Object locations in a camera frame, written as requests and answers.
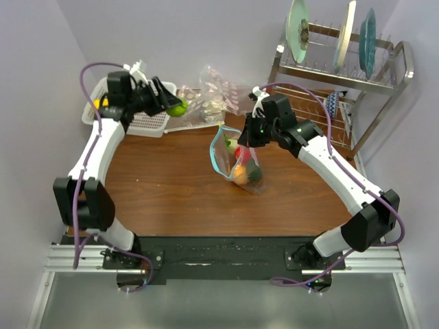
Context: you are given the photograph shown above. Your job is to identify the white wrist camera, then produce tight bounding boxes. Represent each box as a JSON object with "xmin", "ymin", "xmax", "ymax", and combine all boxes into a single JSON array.
[
  {"xmin": 123, "ymin": 60, "xmax": 149, "ymax": 84},
  {"xmin": 248, "ymin": 86, "xmax": 270, "ymax": 118}
]

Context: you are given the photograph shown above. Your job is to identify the white plastic basket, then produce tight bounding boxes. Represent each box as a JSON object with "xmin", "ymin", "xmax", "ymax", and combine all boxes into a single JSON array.
[{"xmin": 82, "ymin": 77, "xmax": 170, "ymax": 138}]

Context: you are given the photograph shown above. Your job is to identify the pile of spotted plastic bags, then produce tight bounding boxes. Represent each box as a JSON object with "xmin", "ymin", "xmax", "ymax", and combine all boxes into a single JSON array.
[{"xmin": 165, "ymin": 65, "xmax": 254, "ymax": 134}]

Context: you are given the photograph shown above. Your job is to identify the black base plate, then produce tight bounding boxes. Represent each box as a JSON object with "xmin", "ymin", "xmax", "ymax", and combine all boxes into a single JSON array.
[{"xmin": 102, "ymin": 235, "xmax": 344, "ymax": 287}]

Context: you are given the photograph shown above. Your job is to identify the teal glass plate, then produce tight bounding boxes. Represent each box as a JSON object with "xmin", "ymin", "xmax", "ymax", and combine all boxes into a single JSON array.
[{"xmin": 358, "ymin": 8, "xmax": 377, "ymax": 80}]

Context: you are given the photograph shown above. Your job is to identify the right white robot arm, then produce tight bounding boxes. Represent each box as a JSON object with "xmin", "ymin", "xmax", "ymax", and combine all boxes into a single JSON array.
[{"xmin": 238, "ymin": 91, "xmax": 400, "ymax": 269}]

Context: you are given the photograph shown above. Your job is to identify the yellow pear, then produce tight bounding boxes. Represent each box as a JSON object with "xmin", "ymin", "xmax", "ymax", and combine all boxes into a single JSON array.
[{"xmin": 93, "ymin": 96, "xmax": 108, "ymax": 110}]

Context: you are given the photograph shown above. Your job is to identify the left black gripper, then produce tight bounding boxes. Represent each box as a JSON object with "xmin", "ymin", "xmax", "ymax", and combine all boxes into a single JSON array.
[{"xmin": 126, "ymin": 77, "xmax": 181, "ymax": 118}]

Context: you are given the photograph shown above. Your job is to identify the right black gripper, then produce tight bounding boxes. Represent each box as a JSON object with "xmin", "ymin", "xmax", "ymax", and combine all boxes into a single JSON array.
[{"xmin": 238, "ymin": 112, "xmax": 279, "ymax": 148}]

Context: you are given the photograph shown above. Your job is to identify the green lime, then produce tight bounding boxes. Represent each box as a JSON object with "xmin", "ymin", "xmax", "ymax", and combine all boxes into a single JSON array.
[{"xmin": 166, "ymin": 98, "xmax": 188, "ymax": 117}]

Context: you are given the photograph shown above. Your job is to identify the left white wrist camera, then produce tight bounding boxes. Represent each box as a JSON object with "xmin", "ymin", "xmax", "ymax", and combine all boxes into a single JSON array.
[{"xmin": 123, "ymin": 60, "xmax": 149, "ymax": 84}]

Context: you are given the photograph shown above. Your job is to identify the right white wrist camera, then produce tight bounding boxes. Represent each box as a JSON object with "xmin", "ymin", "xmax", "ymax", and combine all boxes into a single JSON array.
[{"xmin": 248, "ymin": 86, "xmax": 270, "ymax": 118}]

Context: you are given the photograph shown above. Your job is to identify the orange peach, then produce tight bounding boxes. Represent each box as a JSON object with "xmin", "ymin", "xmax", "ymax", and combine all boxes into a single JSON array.
[{"xmin": 232, "ymin": 164, "xmax": 248, "ymax": 185}]

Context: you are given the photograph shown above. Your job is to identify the white cream plate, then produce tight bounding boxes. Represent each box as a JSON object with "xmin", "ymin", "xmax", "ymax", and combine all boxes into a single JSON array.
[{"xmin": 333, "ymin": 1, "xmax": 357, "ymax": 74}]

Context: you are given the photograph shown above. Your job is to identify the blue zip top bag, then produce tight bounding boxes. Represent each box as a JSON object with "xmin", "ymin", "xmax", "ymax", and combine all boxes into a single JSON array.
[{"xmin": 209, "ymin": 124, "xmax": 265, "ymax": 195}]

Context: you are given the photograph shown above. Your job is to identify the pale green plate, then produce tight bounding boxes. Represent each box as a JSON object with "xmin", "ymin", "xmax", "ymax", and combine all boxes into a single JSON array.
[{"xmin": 285, "ymin": 0, "xmax": 309, "ymax": 64}]

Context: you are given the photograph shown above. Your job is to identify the steel dish rack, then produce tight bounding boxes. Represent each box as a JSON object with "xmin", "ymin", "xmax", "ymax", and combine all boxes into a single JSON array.
[{"xmin": 268, "ymin": 29, "xmax": 414, "ymax": 161}]

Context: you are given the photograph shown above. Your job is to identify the large red apple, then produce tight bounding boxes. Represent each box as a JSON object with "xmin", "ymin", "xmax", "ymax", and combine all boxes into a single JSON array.
[{"xmin": 235, "ymin": 145, "xmax": 252, "ymax": 163}]

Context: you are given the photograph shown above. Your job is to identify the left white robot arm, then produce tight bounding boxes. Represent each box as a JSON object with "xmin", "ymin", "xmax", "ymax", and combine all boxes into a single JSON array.
[{"xmin": 53, "ymin": 69, "xmax": 185, "ymax": 269}]

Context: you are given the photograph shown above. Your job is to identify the dark green avocado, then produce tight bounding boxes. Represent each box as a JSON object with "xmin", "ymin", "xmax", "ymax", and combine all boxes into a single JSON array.
[{"xmin": 246, "ymin": 159, "xmax": 263, "ymax": 184}]

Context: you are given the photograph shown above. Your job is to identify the blue patterned bowl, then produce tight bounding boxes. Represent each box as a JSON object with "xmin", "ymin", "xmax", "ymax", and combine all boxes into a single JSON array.
[{"xmin": 324, "ymin": 91, "xmax": 340, "ymax": 119}]

